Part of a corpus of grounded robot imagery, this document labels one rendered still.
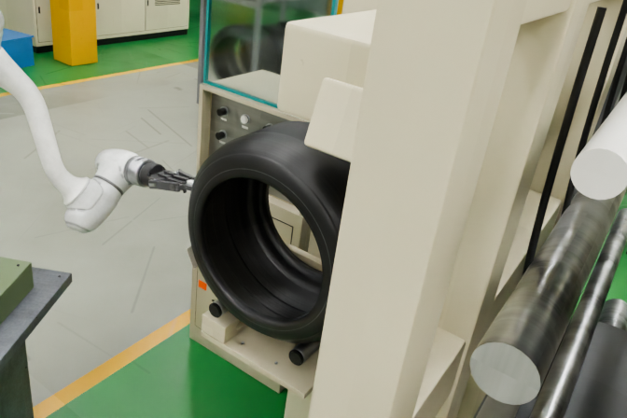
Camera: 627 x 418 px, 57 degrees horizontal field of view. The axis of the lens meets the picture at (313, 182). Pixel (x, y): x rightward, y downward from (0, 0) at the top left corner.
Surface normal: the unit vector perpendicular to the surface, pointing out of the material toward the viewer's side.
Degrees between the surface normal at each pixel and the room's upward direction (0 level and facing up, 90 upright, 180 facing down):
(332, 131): 72
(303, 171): 46
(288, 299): 4
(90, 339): 0
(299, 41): 90
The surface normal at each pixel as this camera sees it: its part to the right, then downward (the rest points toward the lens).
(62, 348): 0.12, -0.90
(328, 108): -0.49, 0.00
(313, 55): -0.55, 0.29
